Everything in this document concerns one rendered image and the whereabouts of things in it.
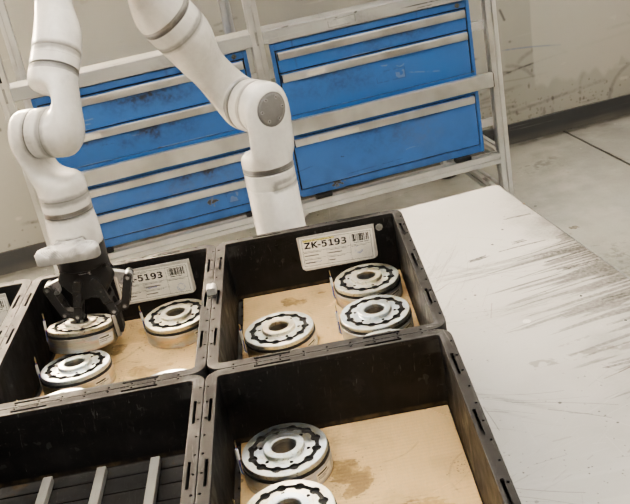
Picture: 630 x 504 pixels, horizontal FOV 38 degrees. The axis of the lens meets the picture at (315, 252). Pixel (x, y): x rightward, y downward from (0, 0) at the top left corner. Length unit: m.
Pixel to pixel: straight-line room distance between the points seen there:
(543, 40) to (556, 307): 2.97
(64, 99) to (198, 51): 0.29
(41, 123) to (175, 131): 1.90
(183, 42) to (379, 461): 0.75
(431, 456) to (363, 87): 2.33
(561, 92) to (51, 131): 3.53
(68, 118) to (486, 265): 0.85
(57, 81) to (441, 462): 0.72
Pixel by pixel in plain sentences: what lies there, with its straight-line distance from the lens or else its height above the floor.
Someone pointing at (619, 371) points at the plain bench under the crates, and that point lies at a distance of 1.45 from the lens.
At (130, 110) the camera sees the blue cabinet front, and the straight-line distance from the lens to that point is 3.17.
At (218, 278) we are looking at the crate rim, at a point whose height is 0.93.
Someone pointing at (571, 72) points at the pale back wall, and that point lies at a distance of 4.60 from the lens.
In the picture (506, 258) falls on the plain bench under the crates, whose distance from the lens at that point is 1.81.
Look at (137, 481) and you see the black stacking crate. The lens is 1.17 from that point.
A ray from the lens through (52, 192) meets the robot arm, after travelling 1.35.
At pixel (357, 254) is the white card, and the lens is 1.50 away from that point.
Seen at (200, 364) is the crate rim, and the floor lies 0.93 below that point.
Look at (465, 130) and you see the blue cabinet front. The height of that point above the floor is 0.42.
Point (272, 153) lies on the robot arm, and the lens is 1.61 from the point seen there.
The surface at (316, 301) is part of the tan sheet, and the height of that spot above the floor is 0.83.
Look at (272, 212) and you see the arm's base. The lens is 1.64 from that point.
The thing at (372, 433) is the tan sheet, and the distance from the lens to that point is 1.14.
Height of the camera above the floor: 1.49
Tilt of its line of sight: 24 degrees down
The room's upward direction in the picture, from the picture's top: 11 degrees counter-clockwise
